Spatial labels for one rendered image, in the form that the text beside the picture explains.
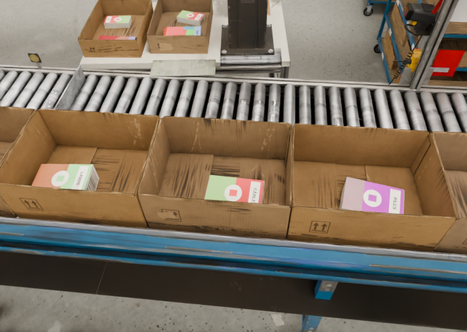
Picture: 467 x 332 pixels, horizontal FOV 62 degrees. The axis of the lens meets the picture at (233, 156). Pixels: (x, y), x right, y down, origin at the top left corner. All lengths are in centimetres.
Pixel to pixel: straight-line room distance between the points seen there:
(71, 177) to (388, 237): 90
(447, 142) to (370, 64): 205
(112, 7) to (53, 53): 140
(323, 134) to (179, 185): 46
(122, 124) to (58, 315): 115
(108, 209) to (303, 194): 56
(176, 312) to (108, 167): 91
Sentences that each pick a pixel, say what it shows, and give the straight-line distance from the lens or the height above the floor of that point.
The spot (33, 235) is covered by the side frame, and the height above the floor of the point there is 91.
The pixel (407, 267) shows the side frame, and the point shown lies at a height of 91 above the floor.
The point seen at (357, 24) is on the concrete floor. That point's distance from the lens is 374.
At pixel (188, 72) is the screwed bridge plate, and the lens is 184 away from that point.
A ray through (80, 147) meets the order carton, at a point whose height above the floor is 89.
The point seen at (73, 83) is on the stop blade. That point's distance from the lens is 186.
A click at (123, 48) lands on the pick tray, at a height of 80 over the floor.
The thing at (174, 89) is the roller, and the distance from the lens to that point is 177.
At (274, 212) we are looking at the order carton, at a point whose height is 101.
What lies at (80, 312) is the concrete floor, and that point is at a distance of 211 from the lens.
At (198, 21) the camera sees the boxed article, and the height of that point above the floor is 78.
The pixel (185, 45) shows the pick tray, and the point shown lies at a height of 80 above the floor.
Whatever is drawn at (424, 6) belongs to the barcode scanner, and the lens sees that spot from 174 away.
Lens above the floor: 186
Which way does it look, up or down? 50 degrees down
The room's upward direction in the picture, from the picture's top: 2 degrees counter-clockwise
